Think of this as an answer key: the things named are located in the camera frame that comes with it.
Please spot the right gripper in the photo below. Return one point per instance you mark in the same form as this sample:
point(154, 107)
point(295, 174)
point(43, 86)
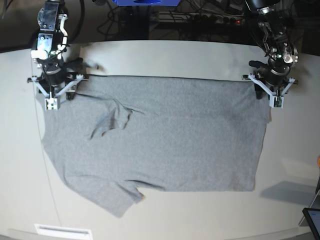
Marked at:
point(59, 77)

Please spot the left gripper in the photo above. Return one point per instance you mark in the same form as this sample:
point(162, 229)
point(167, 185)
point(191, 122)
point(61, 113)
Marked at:
point(274, 75)

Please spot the grey T-shirt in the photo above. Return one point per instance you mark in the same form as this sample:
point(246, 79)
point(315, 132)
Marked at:
point(120, 134)

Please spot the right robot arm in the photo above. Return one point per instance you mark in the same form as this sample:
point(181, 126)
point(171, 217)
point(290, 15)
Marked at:
point(47, 45)

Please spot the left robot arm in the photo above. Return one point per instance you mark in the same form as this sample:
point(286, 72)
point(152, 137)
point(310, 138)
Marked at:
point(281, 53)

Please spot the blue box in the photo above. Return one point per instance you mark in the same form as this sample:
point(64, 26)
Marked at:
point(170, 3)

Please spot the black power strip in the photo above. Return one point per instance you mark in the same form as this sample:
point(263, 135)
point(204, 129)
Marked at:
point(193, 17)

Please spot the black tablet on stand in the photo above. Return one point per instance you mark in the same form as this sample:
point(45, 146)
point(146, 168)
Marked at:
point(312, 216)

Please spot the white label strip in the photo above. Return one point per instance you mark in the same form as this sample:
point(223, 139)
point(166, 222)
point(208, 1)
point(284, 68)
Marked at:
point(63, 232)

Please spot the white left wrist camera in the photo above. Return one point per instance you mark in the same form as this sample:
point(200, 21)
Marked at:
point(276, 101)

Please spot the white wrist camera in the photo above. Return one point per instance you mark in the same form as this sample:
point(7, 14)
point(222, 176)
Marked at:
point(51, 104)
point(276, 101)

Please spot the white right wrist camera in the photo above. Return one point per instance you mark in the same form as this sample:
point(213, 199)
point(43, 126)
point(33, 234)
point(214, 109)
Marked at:
point(51, 104)

